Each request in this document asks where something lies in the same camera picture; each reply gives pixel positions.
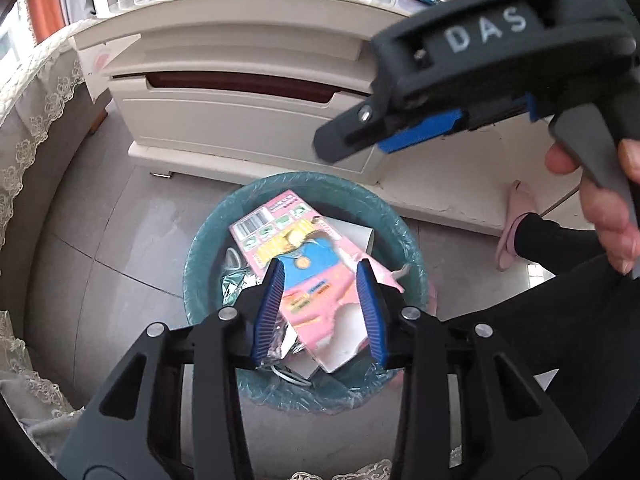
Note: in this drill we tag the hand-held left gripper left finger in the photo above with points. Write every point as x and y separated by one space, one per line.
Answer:
270 305

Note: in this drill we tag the person's right hand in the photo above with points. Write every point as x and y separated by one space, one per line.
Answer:
607 220

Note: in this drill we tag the lace covered sofa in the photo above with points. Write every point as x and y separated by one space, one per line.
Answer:
30 160

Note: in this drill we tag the pink slipper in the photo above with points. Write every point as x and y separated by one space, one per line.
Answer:
520 210

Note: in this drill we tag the cream TV cabinet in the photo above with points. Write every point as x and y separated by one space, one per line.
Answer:
240 110

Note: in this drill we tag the pink printed packet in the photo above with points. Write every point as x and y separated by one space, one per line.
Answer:
320 285

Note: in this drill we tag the silver foil wrapper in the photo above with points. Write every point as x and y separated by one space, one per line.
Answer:
237 285

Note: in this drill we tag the trash bin with teal bag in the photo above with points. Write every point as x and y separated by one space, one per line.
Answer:
210 260

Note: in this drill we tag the person's leg in black trousers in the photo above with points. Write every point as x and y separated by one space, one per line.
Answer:
550 310

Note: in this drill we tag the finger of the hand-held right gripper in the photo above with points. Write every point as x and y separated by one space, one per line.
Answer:
345 135
425 132

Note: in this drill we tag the white paper cup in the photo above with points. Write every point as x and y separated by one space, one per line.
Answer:
357 235

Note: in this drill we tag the orange curtain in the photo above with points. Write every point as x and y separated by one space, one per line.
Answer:
45 5

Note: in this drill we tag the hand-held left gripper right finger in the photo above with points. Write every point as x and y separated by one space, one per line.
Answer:
370 310

